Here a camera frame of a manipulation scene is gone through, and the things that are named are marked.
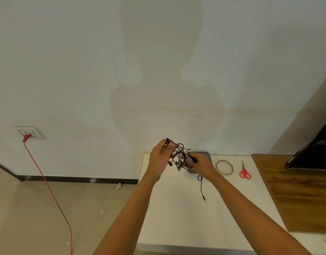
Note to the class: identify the person's left hand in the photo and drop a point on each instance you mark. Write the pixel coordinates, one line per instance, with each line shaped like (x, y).
(159, 159)

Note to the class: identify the person's right hand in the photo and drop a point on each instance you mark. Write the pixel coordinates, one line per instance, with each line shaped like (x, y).
(202, 165)

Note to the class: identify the grey lidded container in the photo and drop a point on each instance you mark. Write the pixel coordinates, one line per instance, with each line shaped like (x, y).
(206, 156)

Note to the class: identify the clear tape roll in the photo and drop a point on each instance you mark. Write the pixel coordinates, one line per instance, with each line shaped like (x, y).
(216, 167)

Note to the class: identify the person's right forearm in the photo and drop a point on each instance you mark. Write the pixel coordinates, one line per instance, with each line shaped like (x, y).
(253, 217)

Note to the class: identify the person's left forearm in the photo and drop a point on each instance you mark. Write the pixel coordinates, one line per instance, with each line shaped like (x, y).
(125, 220)

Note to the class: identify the red scissors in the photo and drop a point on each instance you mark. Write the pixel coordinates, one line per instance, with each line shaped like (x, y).
(243, 169)

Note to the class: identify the white scrap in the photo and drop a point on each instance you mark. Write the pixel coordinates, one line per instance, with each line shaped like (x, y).
(118, 186)

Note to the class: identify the wooden board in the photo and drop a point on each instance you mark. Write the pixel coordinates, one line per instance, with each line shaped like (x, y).
(298, 199)

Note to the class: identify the black television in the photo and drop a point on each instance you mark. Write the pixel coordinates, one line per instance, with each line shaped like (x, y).
(314, 154)

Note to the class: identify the white wall socket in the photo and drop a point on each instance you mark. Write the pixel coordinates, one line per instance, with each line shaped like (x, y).
(35, 132)

